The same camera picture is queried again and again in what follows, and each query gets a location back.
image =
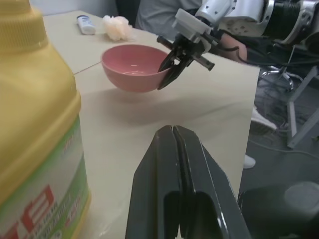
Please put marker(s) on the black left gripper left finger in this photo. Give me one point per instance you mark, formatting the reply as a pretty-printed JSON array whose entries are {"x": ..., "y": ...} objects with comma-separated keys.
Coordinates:
[{"x": 152, "y": 179}]

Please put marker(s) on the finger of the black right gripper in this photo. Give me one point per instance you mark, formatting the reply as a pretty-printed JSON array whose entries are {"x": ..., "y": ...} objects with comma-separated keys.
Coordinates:
[
  {"x": 169, "y": 61},
  {"x": 178, "y": 71}
]

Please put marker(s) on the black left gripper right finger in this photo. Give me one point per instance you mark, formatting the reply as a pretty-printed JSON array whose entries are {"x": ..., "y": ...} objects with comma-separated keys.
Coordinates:
[{"x": 207, "y": 184}]

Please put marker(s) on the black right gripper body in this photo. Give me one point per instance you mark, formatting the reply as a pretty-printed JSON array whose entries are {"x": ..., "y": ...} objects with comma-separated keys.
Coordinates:
[{"x": 187, "y": 48}]

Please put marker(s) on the pink plastic bowl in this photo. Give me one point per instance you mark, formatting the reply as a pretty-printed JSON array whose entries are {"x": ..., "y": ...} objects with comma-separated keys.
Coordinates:
[{"x": 129, "y": 74}]

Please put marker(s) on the small white tube bottle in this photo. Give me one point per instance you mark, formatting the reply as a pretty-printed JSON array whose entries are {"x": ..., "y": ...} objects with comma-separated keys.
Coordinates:
[{"x": 86, "y": 24}]

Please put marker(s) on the large yellow detergent bottle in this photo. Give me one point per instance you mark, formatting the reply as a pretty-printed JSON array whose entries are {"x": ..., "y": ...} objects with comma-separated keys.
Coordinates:
[{"x": 37, "y": 119}]

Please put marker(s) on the white shoe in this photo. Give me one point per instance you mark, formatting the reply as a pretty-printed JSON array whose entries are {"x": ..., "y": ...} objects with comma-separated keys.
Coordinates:
[
  {"x": 261, "y": 122},
  {"x": 249, "y": 161}
]

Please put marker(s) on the peach mesh bath sponge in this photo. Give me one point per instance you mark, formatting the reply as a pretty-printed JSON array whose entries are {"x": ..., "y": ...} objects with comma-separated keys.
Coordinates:
[{"x": 118, "y": 28}]

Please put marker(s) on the office chair base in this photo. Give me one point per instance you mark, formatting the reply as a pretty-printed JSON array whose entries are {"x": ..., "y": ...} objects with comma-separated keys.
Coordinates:
[{"x": 281, "y": 74}]

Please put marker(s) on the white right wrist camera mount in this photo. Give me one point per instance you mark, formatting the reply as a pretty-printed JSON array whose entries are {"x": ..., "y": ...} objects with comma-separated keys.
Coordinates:
[{"x": 190, "y": 23}]

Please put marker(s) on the grey metal frame stand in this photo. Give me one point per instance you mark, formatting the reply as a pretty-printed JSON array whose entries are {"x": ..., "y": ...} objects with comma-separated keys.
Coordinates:
[{"x": 299, "y": 107}]

